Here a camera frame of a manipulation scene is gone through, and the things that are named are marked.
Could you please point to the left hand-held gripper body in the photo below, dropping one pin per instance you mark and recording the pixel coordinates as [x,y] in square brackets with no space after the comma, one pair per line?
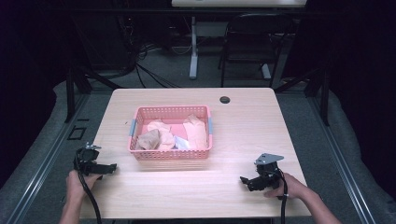
[87,160]

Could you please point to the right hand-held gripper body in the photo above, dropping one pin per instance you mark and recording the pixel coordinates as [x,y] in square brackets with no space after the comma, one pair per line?
[268,174]

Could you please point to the person's right hand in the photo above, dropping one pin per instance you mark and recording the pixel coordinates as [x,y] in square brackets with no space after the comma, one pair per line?
[292,188]

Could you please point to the person's left hand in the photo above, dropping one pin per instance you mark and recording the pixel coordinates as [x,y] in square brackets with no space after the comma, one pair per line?
[76,186]

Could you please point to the brown crumpled paper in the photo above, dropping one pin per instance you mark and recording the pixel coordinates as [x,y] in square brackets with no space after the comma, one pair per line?
[149,140]

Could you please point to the pink plastic basket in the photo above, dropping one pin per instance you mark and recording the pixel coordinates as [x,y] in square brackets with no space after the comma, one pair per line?
[170,155]

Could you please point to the pile of clothes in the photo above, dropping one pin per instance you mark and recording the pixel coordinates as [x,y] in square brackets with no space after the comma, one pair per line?
[165,137]

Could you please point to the large peach crumpled paper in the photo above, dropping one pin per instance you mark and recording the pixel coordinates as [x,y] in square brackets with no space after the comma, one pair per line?
[196,133]

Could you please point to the white crumpled paper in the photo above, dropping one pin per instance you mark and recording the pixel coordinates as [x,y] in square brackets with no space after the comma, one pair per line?
[181,143]

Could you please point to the black metal stand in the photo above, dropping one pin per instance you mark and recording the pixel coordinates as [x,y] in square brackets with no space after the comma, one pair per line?
[77,84]
[317,84]

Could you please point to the black folding chair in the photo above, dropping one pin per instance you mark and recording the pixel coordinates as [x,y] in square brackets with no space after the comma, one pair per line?
[253,40]

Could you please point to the white desk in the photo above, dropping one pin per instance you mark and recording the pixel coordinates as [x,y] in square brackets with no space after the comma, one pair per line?
[238,3]

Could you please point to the black floor socket frame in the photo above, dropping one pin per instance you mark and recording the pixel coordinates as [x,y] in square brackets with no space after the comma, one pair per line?
[76,133]

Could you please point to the metal frame rail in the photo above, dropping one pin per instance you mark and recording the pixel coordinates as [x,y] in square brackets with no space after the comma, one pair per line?
[46,158]
[342,161]

